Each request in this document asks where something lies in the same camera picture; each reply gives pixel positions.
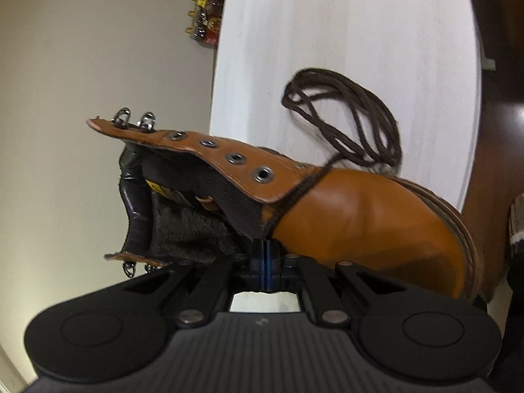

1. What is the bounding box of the grey slipper foot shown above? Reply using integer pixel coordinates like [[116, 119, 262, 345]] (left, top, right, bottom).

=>
[[508, 193, 524, 258]]

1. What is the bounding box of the brown leather work boot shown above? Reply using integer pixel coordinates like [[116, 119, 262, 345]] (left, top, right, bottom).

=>
[[88, 109, 483, 302]]

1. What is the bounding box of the cooking oil bottles cluster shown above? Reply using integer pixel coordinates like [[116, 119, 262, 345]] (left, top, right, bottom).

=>
[[186, 0, 225, 47]]

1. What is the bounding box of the dark brown shoelace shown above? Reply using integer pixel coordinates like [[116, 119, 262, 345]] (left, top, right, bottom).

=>
[[262, 67, 402, 239]]

